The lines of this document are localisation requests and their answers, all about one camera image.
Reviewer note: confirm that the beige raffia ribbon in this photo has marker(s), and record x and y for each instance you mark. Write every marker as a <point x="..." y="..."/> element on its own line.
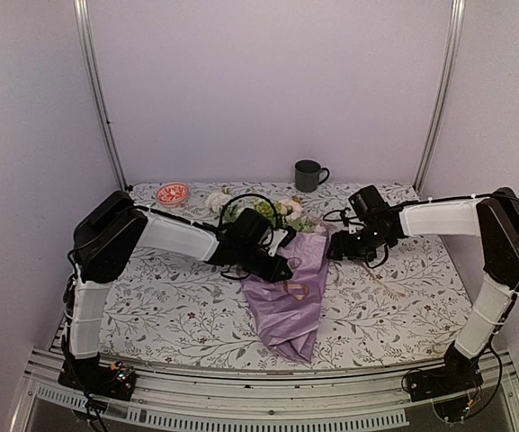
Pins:
<point x="309" y="279"/>

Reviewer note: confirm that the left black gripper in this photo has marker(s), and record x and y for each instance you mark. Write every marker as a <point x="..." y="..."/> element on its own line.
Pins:
<point x="272" y="276"/>

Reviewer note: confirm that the green white flower sprig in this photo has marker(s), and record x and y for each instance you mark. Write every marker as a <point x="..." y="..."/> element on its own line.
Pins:
<point x="284" y="213"/>

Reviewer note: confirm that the left aluminium frame post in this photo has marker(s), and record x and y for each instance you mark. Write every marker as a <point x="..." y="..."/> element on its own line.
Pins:
<point x="84" y="30"/>

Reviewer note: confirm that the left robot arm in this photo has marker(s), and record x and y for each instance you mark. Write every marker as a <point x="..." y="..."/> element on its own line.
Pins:
<point x="105" y="240"/>

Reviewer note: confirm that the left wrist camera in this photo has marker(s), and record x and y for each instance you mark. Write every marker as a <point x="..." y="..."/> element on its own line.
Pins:
<point x="279" y="236"/>

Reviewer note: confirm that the dark grey metal mug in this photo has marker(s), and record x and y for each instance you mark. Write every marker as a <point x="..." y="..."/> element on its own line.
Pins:
<point x="309" y="175"/>

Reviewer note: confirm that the right aluminium frame post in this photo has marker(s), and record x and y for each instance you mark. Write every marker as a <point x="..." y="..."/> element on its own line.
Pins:
<point x="452" y="45"/>

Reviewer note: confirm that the purple pink wrapping paper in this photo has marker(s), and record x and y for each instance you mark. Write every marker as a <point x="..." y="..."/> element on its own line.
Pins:
<point x="287" y="313"/>

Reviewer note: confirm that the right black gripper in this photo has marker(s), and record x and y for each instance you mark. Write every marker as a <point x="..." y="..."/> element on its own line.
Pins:
<point x="342" y="249"/>

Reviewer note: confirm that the front aluminium rail base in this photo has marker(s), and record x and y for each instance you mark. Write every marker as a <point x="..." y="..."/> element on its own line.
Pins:
<point x="176" y="398"/>

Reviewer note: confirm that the aluminium frame post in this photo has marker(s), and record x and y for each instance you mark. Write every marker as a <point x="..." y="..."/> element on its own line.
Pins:
<point x="84" y="30"/>
<point x="452" y="45"/>

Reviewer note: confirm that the white rose long stem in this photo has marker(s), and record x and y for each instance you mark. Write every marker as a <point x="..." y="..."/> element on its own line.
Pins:
<point x="216" y="201"/>

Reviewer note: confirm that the red patterned ceramic bowl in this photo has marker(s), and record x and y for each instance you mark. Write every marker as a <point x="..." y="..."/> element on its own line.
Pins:
<point x="172" y="194"/>

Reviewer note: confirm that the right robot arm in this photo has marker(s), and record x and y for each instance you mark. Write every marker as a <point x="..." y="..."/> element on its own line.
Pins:
<point x="491" y="218"/>

